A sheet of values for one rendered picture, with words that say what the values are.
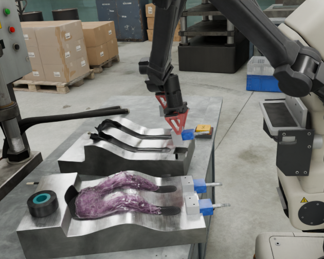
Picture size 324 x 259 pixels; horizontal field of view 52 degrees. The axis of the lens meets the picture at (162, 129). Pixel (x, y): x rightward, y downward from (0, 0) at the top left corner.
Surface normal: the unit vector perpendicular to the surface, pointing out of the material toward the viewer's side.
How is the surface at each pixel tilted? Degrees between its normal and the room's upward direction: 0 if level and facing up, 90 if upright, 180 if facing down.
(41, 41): 84
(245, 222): 0
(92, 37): 90
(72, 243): 90
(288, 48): 63
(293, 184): 8
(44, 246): 90
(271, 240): 0
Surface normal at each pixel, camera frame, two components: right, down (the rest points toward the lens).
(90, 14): -0.44, 0.42
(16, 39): 0.97, 0.04
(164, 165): -0.24, 0.44
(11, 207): -0.08, -0.90
